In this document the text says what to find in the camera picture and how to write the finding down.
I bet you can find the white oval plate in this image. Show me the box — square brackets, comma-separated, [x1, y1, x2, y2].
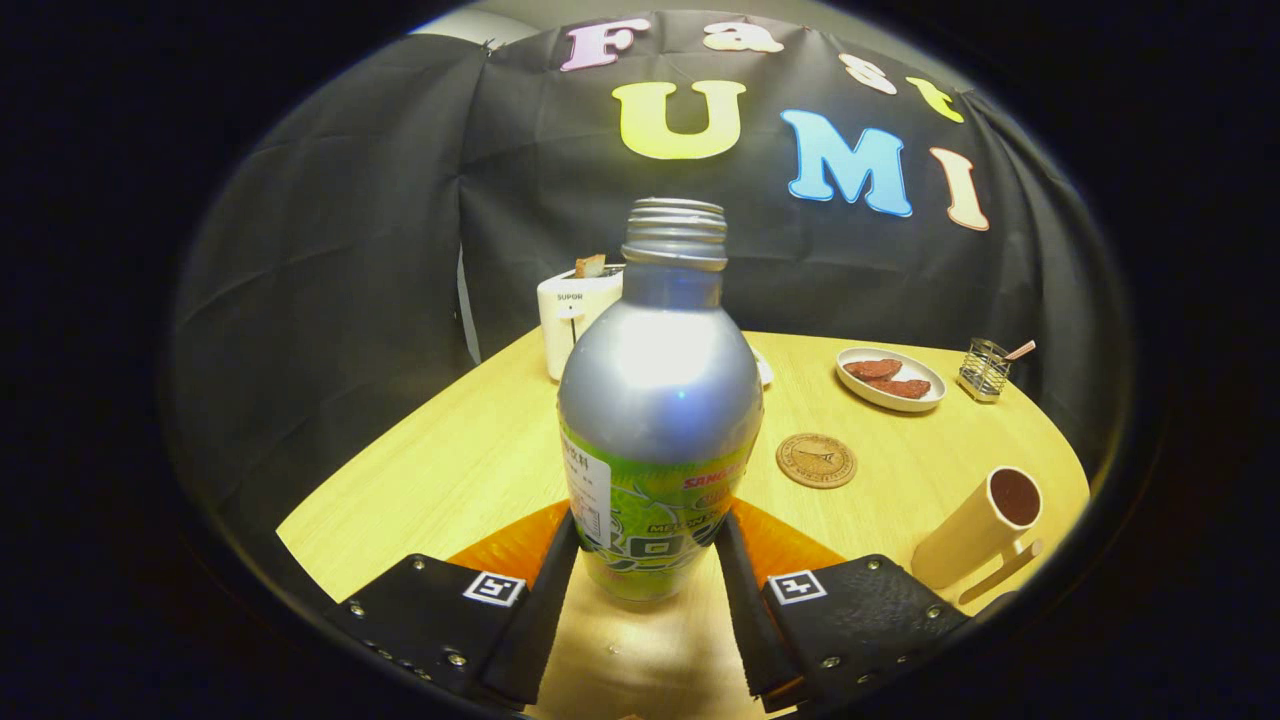
[835, 346, 947, 413]

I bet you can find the round brown coaster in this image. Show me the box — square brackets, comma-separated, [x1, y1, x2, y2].
[775, 432, 858, 490]

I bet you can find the black backdrop cloth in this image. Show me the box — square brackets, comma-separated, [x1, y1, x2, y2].
[165, 10, 1136, 601]

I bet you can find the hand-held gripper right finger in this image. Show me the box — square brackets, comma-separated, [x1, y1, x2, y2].
[714, 498, 973, 714]

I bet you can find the silver juice bottle green label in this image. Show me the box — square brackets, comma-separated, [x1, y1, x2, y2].
[557, 197, 765, 603]

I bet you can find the wire mesh holder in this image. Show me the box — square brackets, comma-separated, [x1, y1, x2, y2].
[957, 338, 1013, 403]

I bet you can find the white toaster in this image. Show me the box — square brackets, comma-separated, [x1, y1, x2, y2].
[536, 263, 626, 383]

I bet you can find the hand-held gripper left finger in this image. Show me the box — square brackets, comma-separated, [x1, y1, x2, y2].
[325, 500, 583, 711]

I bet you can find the beige cup wooden handle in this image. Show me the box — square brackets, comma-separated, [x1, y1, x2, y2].
[910, 465, 1046, 607]

